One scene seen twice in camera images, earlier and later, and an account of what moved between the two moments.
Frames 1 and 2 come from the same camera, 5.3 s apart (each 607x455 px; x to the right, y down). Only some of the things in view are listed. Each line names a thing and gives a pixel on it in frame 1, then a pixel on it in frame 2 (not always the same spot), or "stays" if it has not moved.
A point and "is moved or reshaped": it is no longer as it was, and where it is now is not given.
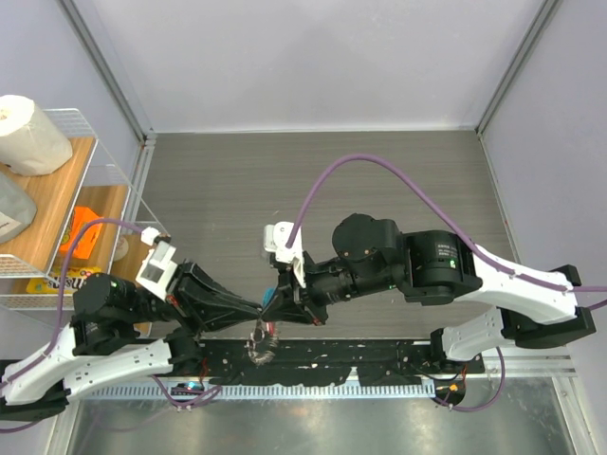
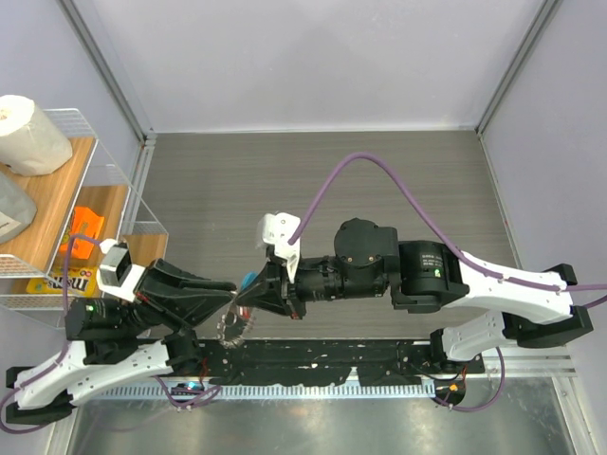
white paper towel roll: [30, 143] stays
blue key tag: [269, 292] is moved or reshaped
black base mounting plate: [329, 362] stays
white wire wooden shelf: [88, 225] stays
